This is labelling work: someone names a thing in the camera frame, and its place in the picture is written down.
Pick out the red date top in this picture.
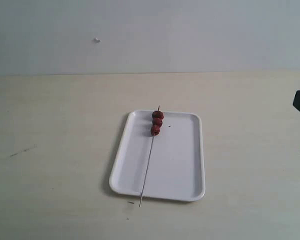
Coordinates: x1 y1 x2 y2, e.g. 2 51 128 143
150 124 160 136

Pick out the white rectangular plastic tray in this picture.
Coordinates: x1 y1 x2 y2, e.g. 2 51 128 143
109 110 206 202

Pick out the dark red date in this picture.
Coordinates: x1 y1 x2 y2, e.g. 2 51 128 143
152 110 164 120

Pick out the thin metal skewer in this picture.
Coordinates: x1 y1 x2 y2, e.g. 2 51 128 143
138 105 161 208

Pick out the red date bottom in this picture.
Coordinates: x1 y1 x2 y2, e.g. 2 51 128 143
152 117 163 128

